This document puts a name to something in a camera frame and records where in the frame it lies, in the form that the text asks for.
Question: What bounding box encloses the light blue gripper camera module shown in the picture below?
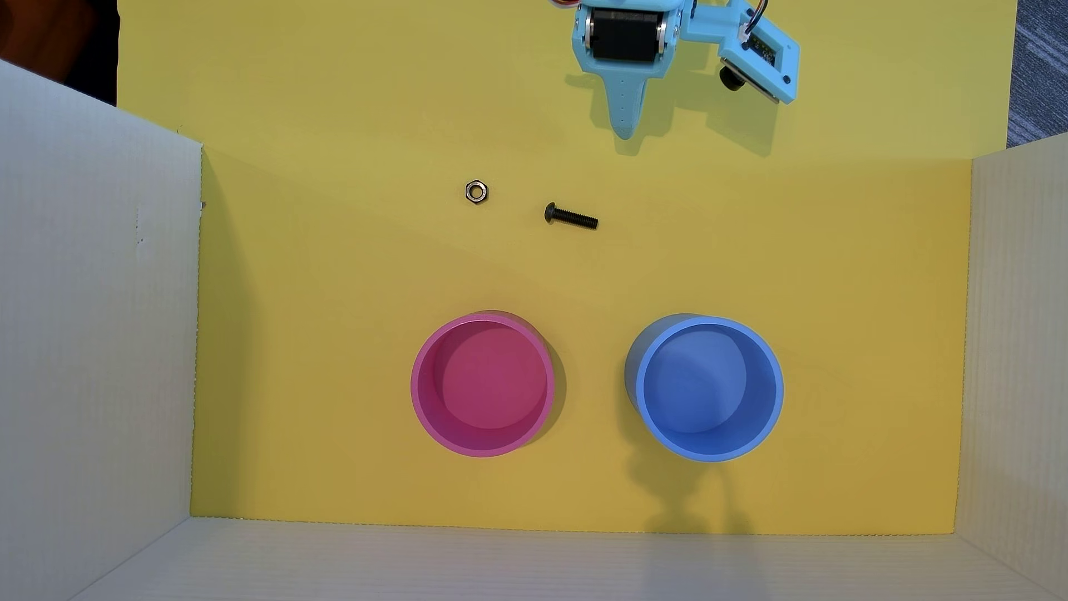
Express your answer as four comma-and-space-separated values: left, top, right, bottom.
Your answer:
681, 0, 801, 106

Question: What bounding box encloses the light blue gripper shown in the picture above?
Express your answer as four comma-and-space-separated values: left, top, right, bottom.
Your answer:
571, 0, 687, 141

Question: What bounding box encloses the white corrugated cardboard enclosure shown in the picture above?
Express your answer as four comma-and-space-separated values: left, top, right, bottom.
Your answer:
0, 58, 1068, 601

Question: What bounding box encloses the yellow paper mat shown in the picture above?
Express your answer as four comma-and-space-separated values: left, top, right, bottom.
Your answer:
117, 0, 1019, 536

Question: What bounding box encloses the pink round cup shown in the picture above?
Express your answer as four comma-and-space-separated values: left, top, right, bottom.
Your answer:
409, 311, 557, 459

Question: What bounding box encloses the blue round cup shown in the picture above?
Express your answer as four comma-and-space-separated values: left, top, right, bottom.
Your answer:
625, 314, 785, 464

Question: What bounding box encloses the black bolt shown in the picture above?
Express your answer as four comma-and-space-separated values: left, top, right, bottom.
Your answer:
544, 202, 600, 230

